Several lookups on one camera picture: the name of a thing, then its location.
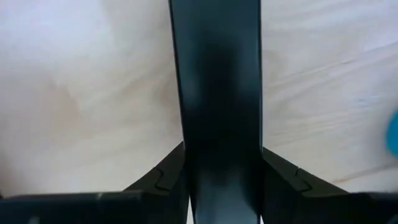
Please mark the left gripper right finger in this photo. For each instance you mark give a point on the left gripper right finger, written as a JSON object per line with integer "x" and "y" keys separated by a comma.
{"x": 326, "y": 208}

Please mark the black stapler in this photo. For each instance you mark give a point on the black stapler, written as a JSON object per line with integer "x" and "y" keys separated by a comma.
{"x": 217, "y": 93}

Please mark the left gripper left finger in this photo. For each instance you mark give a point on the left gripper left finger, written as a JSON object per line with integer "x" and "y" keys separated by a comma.
{"x": 93, "y": 208}

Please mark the blue tape roll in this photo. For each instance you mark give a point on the blue tape roll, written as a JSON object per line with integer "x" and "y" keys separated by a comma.
{"x": 393, "y": 133}

